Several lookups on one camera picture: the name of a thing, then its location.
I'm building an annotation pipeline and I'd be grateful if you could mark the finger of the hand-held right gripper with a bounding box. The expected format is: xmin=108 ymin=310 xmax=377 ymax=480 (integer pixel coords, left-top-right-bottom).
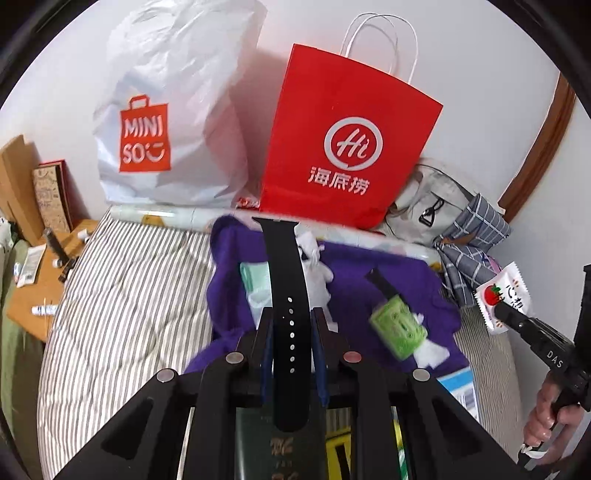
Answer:
xmin=494 ymin=302 xmax=541 ymax=341

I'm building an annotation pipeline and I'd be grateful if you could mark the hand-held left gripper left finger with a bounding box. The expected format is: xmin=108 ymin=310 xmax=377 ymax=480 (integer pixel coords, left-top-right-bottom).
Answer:
xmin=55 ymin=307 xmax=278 ymax=480

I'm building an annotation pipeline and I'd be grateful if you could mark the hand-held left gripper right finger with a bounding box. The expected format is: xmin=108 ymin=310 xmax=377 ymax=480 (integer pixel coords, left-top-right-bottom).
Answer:
xmin=311 ymin=307 xmax=522 ymax=480

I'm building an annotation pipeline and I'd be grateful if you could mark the white tomato print snack packet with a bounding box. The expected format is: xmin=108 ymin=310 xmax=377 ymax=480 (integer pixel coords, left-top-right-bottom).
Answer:
xmin=475 ymin=262 xmax=534 ymax=335

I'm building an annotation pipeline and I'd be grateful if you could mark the black watch strap with holes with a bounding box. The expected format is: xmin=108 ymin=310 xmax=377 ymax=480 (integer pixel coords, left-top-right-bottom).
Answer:
xmin=256 ymin=217 xmax=319 ymax=432

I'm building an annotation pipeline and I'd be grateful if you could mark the white glove with green cuff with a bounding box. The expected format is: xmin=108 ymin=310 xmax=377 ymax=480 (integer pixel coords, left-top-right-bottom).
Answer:
xmin=240 ymin=231 xmax=335 ymax=374

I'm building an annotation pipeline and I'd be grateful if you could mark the person's right hand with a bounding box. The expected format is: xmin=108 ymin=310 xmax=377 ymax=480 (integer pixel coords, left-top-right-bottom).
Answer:
xmin=524 ymin=369 xmax=591 ymax=448

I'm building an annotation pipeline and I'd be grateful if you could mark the green patterned pouch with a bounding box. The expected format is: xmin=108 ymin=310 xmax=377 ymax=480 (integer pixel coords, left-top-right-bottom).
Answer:
xmin=369 ymin=298 xmax=426 ymax=361

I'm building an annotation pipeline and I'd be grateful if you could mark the white cloth piece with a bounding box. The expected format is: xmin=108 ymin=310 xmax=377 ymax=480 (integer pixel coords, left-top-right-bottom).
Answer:
xmin=412 ymin=314 xmax=450 ymax=370

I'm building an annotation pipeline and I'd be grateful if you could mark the blue white packet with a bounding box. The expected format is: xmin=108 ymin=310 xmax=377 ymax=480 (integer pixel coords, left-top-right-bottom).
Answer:
xmin=436 ymin=369 xmax=478 ymax=412

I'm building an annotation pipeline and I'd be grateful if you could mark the yellow black item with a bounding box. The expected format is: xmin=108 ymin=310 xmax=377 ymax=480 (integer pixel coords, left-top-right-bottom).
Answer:
xmin=323 ymin=425 xmax=361 ymax=480

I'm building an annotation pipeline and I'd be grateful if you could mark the grey plaid cloth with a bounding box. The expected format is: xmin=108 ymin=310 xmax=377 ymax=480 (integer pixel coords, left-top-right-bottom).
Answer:
xmin=434 ymin=193 xmax=513 ymax=308

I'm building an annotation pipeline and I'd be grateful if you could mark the purple towel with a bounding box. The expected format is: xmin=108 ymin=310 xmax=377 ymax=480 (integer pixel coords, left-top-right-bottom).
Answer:
xmin=185 ymin=215 xmax=469 ymax=384

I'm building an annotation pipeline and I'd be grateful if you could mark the dark green box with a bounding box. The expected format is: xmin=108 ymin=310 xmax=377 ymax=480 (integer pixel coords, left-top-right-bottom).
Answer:
xmin=233 ymin=406 xmax=324 ymax=480

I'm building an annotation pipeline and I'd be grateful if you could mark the grey backpack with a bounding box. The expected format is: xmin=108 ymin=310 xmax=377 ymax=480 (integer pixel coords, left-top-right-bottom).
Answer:
xmin=383 ymin=159 xmax=481 ymax=245

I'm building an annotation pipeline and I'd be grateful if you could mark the striped mattress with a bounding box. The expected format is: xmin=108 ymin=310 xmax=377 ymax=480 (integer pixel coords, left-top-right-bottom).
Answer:
xmin=37 ymin=205 xmax=522 ymax=480

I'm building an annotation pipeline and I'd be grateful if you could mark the rolled patterned white mat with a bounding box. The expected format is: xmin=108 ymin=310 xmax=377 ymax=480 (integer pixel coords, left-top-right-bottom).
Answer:
xmin=108 ymin=205 xmax=441 ymax=269

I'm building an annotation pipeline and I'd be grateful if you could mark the red paper bag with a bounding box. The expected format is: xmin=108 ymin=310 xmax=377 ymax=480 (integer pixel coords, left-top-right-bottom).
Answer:
xmin=259 ymin=14 xmax=444 ymax=229

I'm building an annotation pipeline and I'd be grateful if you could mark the wooden nightstand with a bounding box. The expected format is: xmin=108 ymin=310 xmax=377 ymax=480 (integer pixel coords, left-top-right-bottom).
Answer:
xmin=7 ymin=219 xmax=100 ymax=343

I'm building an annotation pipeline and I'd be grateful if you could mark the black cylinder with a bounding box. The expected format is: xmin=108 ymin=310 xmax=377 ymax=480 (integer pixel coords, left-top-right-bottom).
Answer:
xmin=44 ymin=228 xmax=70 ymax=262

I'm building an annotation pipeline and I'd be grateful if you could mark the olive green cloth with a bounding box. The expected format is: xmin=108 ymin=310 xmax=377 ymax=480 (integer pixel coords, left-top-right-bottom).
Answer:
xmin=0 ymin=240 xmax=47 ymax=416

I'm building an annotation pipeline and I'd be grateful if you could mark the patterned brown book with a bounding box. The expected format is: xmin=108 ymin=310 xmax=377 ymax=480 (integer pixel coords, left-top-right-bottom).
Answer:
xmin=32 ymin=159 xmax=75 ymax=234

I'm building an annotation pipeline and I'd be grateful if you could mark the white plastic shopping bag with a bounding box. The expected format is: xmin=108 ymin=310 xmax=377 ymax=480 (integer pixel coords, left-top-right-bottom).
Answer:
xmin=92 ymin=0 xmax=269 ymax=208

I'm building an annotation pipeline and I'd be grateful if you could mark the brown cardboard sheet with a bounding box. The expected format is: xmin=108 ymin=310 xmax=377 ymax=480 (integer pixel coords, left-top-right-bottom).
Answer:
xmin=0 ymin=134 xmax=47 ymax=247

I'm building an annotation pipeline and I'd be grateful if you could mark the wooden door frame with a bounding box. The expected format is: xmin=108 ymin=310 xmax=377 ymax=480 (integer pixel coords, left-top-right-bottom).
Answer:
xmin=499 ymin=74 xmax=578 ymax=222

